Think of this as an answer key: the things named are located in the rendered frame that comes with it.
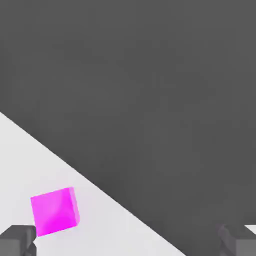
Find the small magenta cube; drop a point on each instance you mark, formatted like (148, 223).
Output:
(55, 212)

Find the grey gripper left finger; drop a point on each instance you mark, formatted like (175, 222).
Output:
(16, 241)

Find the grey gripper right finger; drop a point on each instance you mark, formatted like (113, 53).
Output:
(240, 243)

